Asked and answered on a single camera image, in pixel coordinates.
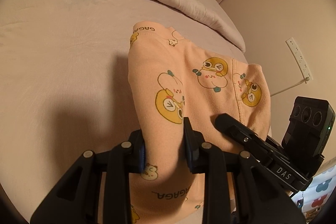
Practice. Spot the peach cartoon duck garment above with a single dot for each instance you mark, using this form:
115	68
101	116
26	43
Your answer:
171	79

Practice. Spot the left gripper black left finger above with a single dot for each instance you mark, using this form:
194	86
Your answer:
75	197

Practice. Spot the white power strip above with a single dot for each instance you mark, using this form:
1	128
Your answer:
300	59

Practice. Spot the pink bed sheet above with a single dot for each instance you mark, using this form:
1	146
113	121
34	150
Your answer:
64	86

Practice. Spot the colorful cloud pattern fabric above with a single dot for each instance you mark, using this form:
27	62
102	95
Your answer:
312	200

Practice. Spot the black right camera box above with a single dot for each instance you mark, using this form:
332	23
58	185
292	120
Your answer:
310	125

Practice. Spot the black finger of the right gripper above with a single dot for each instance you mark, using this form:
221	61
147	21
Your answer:
237	131

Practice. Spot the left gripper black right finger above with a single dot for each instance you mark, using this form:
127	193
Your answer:
236	185

